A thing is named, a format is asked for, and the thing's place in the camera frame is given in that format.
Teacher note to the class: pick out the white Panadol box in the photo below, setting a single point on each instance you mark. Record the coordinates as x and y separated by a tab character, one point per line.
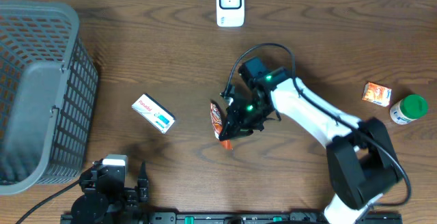
154	113

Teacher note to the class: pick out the orange Top chocolate bar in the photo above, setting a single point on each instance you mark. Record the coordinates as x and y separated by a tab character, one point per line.
217	124

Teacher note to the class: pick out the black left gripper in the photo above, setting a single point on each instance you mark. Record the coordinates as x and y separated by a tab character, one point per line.
132	197

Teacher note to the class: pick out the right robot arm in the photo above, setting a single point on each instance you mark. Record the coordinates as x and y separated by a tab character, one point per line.
362	163

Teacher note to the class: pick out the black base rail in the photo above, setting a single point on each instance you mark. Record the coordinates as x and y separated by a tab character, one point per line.
222	218

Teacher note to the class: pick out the grey plastic mesh basket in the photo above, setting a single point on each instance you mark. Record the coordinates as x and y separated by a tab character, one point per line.
48	93

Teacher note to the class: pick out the small orange snack box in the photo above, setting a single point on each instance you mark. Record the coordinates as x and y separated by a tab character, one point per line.
377	94

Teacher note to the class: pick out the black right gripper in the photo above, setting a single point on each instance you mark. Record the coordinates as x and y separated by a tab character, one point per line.
238	129

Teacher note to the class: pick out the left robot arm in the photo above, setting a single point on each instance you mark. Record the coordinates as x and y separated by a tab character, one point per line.
106	199

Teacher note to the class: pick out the green lid white jar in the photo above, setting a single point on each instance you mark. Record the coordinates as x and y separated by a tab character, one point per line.
409	109

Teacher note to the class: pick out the white barcode scanner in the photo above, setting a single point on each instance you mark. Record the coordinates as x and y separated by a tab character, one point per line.
230	13

